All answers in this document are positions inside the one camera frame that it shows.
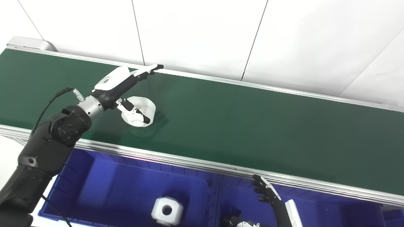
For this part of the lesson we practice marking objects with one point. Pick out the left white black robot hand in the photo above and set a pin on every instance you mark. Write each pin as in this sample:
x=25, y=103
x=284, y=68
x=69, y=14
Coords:
x=112, y=80

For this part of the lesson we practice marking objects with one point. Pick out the blue plastic bin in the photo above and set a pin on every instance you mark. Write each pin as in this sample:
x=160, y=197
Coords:
x=331, y=211
x=393, y=217
x=120, y=186

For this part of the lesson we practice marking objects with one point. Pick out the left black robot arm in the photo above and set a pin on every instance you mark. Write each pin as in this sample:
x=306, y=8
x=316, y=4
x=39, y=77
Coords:
x=47, y=148

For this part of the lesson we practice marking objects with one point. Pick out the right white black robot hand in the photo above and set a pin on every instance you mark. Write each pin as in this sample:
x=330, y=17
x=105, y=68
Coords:
x=282, y=214

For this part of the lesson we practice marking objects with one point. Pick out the white octagonal holed part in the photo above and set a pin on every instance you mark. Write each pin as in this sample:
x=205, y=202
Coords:
x=167, y=209

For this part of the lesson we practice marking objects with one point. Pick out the grey conveyor end housing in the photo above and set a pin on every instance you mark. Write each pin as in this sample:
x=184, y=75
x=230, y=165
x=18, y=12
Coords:
x=28, y=43

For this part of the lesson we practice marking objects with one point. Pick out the white round grooved part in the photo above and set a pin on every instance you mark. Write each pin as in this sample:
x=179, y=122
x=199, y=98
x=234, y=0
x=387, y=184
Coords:
x=145, y=108

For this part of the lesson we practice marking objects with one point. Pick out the green conveyor belt aluminium frame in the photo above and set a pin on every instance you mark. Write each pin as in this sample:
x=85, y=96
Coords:
x=252, y=126

